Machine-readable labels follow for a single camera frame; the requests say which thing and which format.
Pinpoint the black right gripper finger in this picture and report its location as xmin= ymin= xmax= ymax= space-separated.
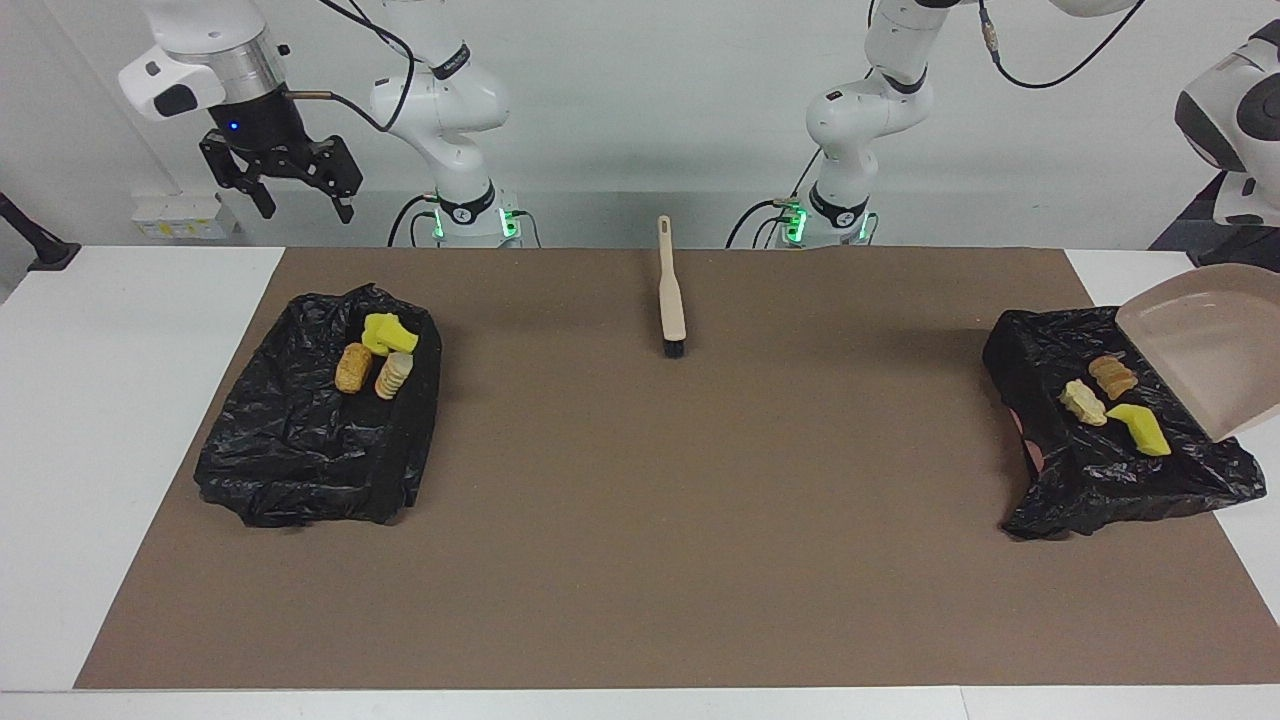
xmin=304 ymin=137 xmax=364 ymax=224
xmin=198 ymin=144 xmax=278 ymax=221

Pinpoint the brown bread roll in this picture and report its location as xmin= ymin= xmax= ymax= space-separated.
xmin=335 ymin=342 xmax=373 ymax=394

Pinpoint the pale bread slice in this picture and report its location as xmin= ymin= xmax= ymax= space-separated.
xmin=375 ymin=350 xmax=415 ymax=401

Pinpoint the beige hand brush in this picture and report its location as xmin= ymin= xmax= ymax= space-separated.
xmin=656 ymin=215 xmax=688 ymax=359

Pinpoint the pale bread chunk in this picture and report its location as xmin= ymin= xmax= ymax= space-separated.
xmin=1059 ymin=379 xmax=1108 ymax=427

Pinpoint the beige plastic dustpan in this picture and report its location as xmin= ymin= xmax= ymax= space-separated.
xmin=1115 ymin=263 xmax=1280 ymax=443

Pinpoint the bin with black bag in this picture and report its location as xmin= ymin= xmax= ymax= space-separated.
xmin=982 ymin=305 xmax=1267 ymax=541
xmin=193 ymin=283 xmax=444 ymax=529

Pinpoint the black stand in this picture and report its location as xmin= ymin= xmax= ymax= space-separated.
xmin=0 ymin=192 xmax=81 ymax=273
xmin=1190 ymin=225 xmax=1280 ymax=278

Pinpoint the brown table mat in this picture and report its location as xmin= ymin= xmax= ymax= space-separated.
xmin=75 ymin=247 xmax=1280 ymax=691

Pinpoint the dark furniture panel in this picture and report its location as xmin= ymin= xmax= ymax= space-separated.
xmin=1150 ymin=170 xmax=1280 ymax=251

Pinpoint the black base cable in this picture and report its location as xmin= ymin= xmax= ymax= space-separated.
xmin=388 ymin=193 xmax=441 ymax=248
xmin=725 ymin=198 xmax=801 ymax=249

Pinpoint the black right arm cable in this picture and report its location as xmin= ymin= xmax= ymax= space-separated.
xmin=285 ymin=0 xmax=417 ymax=133

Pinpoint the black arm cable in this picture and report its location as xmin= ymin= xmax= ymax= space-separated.
xmin=975 ymin=0 xmax=1147 ymax=90
xmin=285 ymin=0 xmax=417 ymax=133

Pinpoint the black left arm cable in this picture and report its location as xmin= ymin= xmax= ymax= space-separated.
xmin=975 ymin=0 xmax=1147 ymax=90

